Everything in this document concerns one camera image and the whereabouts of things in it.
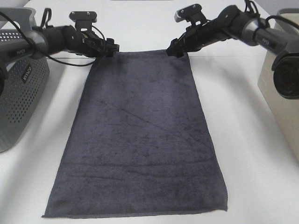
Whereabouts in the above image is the beige storage box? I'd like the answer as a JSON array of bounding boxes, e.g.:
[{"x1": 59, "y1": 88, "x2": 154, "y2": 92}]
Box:
[{"x1": 255, "y1": 8, "x2": 299, "y2": 158}]

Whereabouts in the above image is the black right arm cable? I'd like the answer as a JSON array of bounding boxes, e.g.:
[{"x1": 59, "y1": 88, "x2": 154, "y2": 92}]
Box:
[{"x1": 242, "y1": 0, "x2": 299, "y2": 28}]

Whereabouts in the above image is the dark grey towel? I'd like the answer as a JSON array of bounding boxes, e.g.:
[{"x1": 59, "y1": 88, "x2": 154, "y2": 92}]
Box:
[{"x1": 44, "y1": 50, "x2": 228, "y2": 218}]

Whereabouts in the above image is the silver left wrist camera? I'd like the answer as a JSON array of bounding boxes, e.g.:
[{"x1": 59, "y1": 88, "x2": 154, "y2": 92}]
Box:
[{"x1": 69, "y1": 11, "x2": 97, "y2": 31}]

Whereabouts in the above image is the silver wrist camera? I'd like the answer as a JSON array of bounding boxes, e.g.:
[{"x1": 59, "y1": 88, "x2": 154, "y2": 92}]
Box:
[
  {"x1": 69, "y1": 11, "x2": 97, "y2": 31},
  {"x1": 174, "y1": 4, "x2": 202, "y2": 23}
]

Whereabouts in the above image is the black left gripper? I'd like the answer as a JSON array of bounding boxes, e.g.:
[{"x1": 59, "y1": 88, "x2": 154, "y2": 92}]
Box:
[{"x1": 72, "y1": 28, "x2": 120, "y2": 57}]

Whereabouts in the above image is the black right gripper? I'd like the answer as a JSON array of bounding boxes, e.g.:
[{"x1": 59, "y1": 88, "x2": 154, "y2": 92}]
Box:
[{"x1": 166, "y1": 19, "x2": 231, "y2": 57}]

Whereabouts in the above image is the grey perforated plastic basket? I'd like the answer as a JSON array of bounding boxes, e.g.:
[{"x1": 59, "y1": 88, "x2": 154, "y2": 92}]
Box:
[{"x1": 0, "y1": 7, "x2": 50, "y2": 152}]

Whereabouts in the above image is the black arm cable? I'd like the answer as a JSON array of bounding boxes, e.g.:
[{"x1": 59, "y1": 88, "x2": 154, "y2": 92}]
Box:
[
  {"x1": 242, "y1": 0, "x2": 299, "y2": 28},
  {"x1": 0, "y1": 7, "x2": 108, "y2": 67}
]

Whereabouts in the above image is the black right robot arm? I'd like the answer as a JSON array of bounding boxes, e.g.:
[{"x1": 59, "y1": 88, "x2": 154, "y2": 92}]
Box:
[{"x1": 166, "y1": 0, "x2": 299, "y2": 99}]

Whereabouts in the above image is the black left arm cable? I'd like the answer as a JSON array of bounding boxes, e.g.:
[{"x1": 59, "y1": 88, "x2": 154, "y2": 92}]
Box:
[{"x1": 0, "y1": 7, "x2": 108, "y2": 67}]

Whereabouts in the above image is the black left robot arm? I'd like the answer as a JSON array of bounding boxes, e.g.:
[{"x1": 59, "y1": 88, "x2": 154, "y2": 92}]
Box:
[{"x1": 0, "y1": 26, "x2": 120, "y2": 92}]

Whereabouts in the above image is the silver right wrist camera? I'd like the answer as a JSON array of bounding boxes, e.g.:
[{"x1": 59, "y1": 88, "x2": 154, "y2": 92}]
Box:
[{"x1": 174, "y1": 4, "x2": 202, "y2": 23}]

